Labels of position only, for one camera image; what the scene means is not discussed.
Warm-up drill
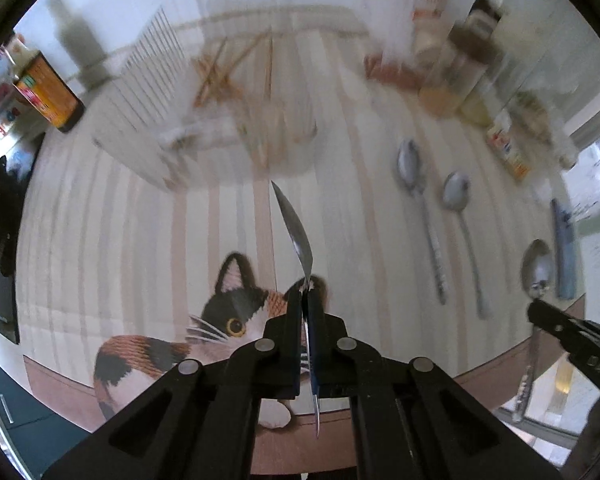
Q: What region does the blue kitchen cabinet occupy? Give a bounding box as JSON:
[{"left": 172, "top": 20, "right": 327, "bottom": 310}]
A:
[{"left": 0, "top": 345, "right": 98, "bottom": 466}]

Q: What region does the brown lidded clear jar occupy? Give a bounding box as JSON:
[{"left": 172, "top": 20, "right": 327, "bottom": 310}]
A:
[{"left": 419, "top": 24, "right": 497, "bottom": 117}]

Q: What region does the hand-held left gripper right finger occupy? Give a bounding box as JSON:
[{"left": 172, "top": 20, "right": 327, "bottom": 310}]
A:
[{"left": 306, "top": 290, "right": 564, "bottom": 480}]

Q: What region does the group of colourful wall stickers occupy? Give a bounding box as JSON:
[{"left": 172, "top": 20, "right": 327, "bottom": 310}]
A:
[{"left": 0, "top": 32, "right": 31, "bottom": 133}]

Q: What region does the blue smartphone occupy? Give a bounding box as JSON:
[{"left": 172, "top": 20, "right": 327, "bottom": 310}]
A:
[{"left": 551, "top": 198, "right": 579, "bottom": 300}]

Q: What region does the steel spoon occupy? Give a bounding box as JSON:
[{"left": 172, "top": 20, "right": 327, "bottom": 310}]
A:
[
  {"left": 270, "top": 180, "right": 322, "bottom": 439},
  {"left": 441, "top": 171, "right": 491, "bottom": 320},
  {"left": 395, "top": 138, "right": 449, "bottom": 306},
  {"left": 510, "top": 239, "right": 556, "bottom": 423}
]

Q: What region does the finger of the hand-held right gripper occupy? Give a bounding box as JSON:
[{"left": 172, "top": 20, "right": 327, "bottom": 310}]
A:
[{"left": 527, "top": 298, "right": 600, "bottom": 348}]

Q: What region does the cat printed table mat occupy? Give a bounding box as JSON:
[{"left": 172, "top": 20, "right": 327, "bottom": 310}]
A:
[{"left": 14, "top": 5, "right": 587, "bottom": 476}]

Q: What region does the yellow red seasoning packet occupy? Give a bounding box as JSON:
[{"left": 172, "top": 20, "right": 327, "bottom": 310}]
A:
[{"left": 484, "top": 119, "right": 532, "bottom": 184}]

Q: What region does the clear plastic container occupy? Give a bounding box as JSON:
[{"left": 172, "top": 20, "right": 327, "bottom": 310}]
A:
[{"left": 92, "top": 0, "right": 371, "bottom": 194}]

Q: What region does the dark soy sauce bottle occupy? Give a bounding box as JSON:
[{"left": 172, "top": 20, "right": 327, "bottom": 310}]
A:
[{"left": 12, "top": 50, "right": 86, "bottom": 134}]

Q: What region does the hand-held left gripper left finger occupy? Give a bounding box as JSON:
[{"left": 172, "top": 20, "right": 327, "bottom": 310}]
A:
[{"left": 42, "top": 289, "right": 306, "bottom": 480}]

